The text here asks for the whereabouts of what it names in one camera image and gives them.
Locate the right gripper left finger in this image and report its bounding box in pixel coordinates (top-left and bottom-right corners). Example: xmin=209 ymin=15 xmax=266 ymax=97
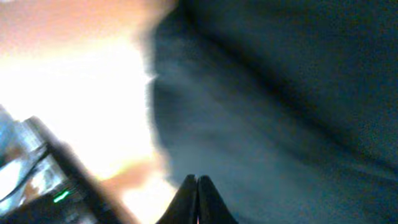
xmin=156 ymin=174 xmax=198 ymax=224

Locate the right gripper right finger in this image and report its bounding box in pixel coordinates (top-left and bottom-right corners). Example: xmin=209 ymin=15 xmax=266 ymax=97
xmin=197 ymin=175 xmax=238 ymax=224

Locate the black t-shirt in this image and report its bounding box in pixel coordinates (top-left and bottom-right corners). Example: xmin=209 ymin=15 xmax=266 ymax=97
xmin=152 ymin=0 xmax=397 ymax=223

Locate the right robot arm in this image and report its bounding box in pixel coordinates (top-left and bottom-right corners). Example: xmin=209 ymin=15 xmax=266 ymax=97
xmin=1 ymin=109 xmax=236 ymax=224

